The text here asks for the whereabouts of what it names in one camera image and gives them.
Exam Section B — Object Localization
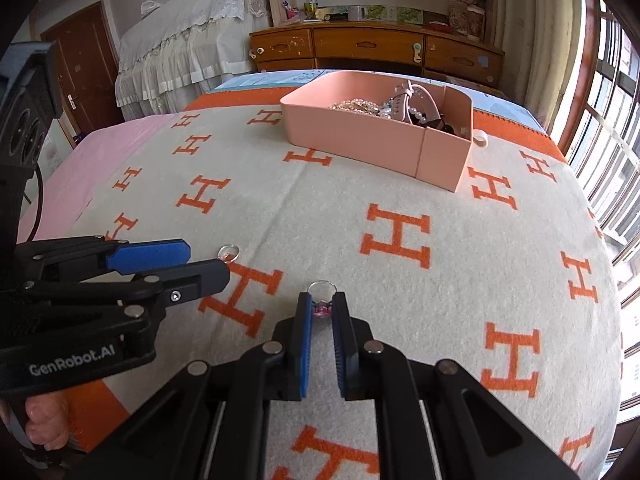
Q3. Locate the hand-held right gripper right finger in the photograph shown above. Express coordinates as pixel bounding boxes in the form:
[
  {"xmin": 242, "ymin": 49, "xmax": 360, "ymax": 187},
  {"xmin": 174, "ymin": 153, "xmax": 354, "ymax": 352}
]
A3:
[{"xmin": 331, "ymin": 291, "xmax": 581, "ymax": 480}]

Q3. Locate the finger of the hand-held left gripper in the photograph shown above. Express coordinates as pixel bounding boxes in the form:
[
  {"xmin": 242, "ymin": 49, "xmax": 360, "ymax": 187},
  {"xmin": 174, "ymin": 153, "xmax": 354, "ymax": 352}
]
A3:
[
  {"xmin": 22, "ymin": 259, "xmax": 232, "ymax": 321},
  {"xmin": 15, "ymin": 235, "xmax": 192, "ymax": 282}
]

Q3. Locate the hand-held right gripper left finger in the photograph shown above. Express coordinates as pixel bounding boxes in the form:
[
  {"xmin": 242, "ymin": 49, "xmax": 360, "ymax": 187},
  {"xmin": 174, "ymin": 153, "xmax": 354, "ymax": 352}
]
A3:
[{"xmin": 65, "ymin": 291, "xmax": 314, "ymax": 480}]

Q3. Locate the silver ring with pink stone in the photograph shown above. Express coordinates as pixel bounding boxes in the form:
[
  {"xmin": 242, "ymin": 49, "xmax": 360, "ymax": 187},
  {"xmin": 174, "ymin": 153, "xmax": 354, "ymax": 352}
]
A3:
[{"xmin": 306, "ymin": 280, "xmax": 337, "ymax": 318}]

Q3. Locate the pink tray box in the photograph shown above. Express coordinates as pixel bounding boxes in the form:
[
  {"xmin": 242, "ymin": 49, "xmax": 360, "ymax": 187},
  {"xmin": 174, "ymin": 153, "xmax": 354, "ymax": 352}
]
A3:
[{"xmin": 279, "ymin": 71, "xmax": 490, "ymax": 193}]

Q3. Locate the silver leaf necklace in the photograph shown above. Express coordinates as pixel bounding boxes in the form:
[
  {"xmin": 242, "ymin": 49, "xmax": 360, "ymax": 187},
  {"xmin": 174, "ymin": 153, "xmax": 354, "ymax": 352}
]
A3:
[{"xmin": 328, "ymin": 99, "xmax": 391, "ymax": 119}]

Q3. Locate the pink wrist watch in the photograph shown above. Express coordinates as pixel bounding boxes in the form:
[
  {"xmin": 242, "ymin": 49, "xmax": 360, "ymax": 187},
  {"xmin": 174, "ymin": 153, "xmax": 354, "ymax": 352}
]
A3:
[{"xmin": 390, "ymin": 82, "xmax": 442, "ymax": 126}]

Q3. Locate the person's left hand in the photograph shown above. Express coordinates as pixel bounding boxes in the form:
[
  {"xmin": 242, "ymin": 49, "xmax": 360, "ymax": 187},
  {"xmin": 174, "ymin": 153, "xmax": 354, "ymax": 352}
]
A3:
[{"xmin": 22, "ymin": 392, "xmax": 71, "ymax": 453}]

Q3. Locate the pink bed sheet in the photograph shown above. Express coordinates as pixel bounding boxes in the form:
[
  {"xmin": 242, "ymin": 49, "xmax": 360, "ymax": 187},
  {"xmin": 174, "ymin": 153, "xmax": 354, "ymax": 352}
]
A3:
[{"xmin": 17, "ymin": 112, "xmax": 181, "ymax": 246}]

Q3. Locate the grey orange patterned blanket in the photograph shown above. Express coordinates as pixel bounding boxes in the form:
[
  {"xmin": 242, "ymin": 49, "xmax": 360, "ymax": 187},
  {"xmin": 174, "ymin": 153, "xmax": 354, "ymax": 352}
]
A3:
[{"xmin": 65, "ymin": 92, "xmax": 626, "ymax": 480}]

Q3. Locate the brown wooden door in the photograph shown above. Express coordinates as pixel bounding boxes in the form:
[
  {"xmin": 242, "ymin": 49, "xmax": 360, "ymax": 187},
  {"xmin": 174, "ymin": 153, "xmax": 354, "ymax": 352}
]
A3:
[{"xmin": 40, "ymin": 2, "xmax": 126, "ymax": 136}]

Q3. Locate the blue patterned sheet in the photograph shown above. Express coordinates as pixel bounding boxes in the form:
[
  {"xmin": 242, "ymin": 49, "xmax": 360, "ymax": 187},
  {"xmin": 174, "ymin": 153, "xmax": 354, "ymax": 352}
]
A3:
[{"xmin": 210, "ymin": 67, "xmax": 526, "ymax": 111}]

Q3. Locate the white cloth-covered furniture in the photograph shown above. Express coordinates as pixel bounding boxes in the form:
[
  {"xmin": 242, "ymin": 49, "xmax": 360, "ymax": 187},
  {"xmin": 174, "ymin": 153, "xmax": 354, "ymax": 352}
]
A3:
[{"xmin": 115, "ymin": 0, "xmax": 273, "ymax": 121}]

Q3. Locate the wooden desk with drawers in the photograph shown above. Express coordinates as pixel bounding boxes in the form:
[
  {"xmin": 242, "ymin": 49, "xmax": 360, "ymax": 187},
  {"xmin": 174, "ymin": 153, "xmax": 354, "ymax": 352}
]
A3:
[{"xmin": 248, "ymin": 17, "xmax": 506, "ymax": 86}]

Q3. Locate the brown patterned bag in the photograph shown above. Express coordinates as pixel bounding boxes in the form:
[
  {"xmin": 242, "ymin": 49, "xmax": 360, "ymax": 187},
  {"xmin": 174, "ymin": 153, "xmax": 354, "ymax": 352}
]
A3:
[{"xmin": 446, "ymin": 0, "xmax": 487, "ymax": 37}]

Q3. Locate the window with metal grille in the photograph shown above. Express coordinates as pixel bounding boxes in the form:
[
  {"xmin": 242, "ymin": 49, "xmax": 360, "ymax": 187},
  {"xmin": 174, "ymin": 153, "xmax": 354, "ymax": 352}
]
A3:
[{"xmin": 550, "ymin": 0, "xmax": 640, "ymax": 411}]

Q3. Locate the beige curtain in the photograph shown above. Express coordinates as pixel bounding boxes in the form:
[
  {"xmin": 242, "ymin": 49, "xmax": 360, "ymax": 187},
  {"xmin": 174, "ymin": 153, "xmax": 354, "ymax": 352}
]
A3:
[{"xmin": 492, "ymin": 0, "xmax": 586, "ymax": 126}]

